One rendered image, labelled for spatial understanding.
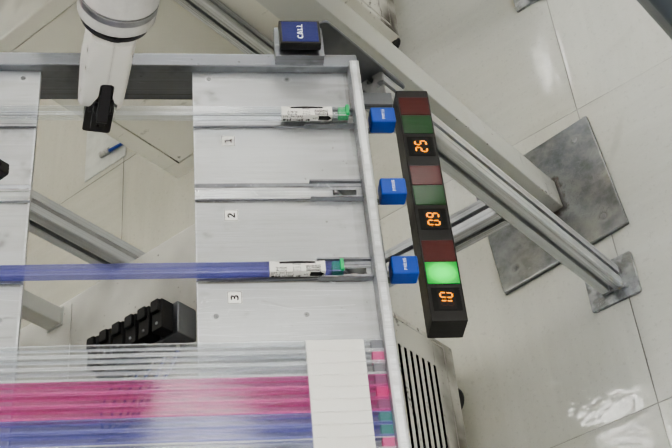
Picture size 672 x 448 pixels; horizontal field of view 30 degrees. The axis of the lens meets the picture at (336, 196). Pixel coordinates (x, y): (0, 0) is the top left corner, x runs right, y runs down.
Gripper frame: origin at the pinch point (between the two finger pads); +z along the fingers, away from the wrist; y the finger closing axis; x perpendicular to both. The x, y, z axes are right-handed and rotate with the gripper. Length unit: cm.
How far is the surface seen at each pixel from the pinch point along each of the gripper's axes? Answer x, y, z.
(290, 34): 21.9, -10.0, -6.8
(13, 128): -9.2, 1.3, 3.2
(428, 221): 37.2, 14.5, -3.9
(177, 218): 30, -80, 120
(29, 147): -7.3, 4.2, 2.9
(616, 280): 86, -10, 36
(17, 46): -10, -85, 76
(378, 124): 32.5, 1.2, -4.7
